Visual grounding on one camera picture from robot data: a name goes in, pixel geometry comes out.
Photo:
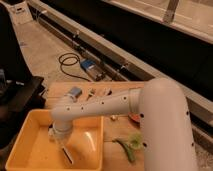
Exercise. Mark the blue sponge block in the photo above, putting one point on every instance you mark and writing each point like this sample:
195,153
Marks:
74,92

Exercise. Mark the yellow plastic tray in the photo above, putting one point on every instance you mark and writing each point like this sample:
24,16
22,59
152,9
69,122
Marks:
35,151

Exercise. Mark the blue power box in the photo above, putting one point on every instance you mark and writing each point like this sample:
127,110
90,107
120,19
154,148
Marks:
95,72

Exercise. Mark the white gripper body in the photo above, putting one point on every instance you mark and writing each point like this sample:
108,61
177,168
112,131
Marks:
55,136

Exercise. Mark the white box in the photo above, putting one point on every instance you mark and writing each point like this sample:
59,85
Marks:
20,13

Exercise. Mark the green leafy vegetable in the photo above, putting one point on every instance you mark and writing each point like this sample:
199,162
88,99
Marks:
130,146

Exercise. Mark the metal frame rail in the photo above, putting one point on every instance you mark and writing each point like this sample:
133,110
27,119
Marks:
147,38

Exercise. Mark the red toy food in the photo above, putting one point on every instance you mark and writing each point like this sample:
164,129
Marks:
135,118

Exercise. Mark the small white toy item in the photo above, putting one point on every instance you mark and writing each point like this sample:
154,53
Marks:
107,92

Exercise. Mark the white brush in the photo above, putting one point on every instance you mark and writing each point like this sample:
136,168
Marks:
67,153

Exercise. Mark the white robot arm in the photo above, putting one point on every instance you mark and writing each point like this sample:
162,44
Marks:
164,114

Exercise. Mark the black cart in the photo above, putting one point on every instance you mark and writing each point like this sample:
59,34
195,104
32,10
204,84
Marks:
20,91

